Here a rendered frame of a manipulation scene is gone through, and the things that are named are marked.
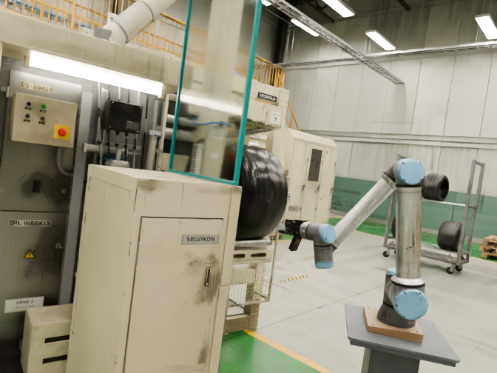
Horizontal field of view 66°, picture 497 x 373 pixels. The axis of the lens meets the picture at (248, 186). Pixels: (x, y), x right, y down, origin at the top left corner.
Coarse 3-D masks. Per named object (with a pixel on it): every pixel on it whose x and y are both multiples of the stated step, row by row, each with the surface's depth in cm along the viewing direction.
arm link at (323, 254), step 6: (318, 246) 186; (324, 246) 185; (330, 246) 186; (318, 252) 186; (324, 252) 185; (330, 252) 186; (318, 258) 187; (324, 258) 185; (330, 258) 186; (318, 264) 187; (324, 264) 186; (330, 264) 186
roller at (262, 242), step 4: (236, 240) 220; (240, 240) 222; (244, 240) 223; (248, 240) 225; (252, 240) 227; (256, 240) 228; (260, 240) 230; (264, 240) 232; (268, 240) 234; (236, 244) 219; (240, 244) 221; (244, 244) 222; (248, 244) 224; (252, 244) 226; (256, 244) 228; (260, 244) 230; (264, 244) 232; (268, 244) 234
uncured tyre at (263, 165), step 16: (256, 160) 215; (272, 160) 223; (240, 176) 261; (256, 176) 210; (272, 176) 216; (256, 192) 208; (272, 192) 214; (240, 208) 212; (256, 208) 209; (272, 208) 215; (240, 224) 214; (256, 224) 215; (272, 224) 222
